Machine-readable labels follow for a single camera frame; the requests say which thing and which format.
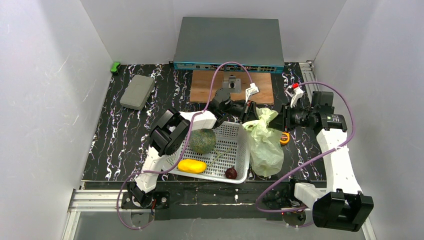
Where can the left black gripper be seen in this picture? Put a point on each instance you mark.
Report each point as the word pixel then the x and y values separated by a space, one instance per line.
pixel 247 110

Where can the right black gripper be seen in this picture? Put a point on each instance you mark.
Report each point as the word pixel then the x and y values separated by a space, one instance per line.
pixel 286 116

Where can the light green plastic bag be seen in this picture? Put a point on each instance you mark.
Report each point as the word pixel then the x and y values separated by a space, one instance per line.
pixel 267 155

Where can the white plastic basket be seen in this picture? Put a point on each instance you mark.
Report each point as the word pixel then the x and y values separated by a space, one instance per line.
pixel 231 150

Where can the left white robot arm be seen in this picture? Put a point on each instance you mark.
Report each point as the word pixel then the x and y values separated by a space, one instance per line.
pixel 170 136

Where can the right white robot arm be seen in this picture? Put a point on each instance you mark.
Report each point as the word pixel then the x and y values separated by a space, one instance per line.
pixel 343 206

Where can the green fake melon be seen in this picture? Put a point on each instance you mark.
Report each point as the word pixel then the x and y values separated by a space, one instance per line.
pixel 202 141

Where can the dark red fake fruit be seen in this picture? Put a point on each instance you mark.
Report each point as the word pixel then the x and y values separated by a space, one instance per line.
pixel 231 173

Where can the yellow fake mango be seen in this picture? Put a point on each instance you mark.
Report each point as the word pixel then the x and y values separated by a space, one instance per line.
pixel 192 166

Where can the yellow tape measure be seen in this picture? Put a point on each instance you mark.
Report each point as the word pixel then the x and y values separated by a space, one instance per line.
pixel 285 138

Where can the brown wooden board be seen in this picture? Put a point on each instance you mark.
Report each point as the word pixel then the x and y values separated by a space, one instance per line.
pixel 201 84

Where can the grey rectangular case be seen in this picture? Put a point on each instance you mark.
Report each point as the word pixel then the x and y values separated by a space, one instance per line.
pixel 137 92

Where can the green black small tool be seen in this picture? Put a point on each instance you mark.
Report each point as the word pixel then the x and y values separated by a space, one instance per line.
pixel 115 68

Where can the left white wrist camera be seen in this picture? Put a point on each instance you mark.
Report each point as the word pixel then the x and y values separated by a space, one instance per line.
pixel 251 91

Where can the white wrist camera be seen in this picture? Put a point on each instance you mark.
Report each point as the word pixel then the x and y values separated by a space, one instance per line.
pixel 251 91
pixel 295 92

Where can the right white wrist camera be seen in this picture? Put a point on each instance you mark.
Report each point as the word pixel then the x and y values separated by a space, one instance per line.
pixel 295 92

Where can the small metal bracket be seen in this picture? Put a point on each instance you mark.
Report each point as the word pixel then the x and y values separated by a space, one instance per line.
pixel 232 83

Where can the grey network switch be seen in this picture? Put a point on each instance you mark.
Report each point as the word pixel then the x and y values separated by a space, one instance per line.
pixel 206 43

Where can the black base frame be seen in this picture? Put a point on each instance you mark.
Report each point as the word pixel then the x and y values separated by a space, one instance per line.
pixel 172 200

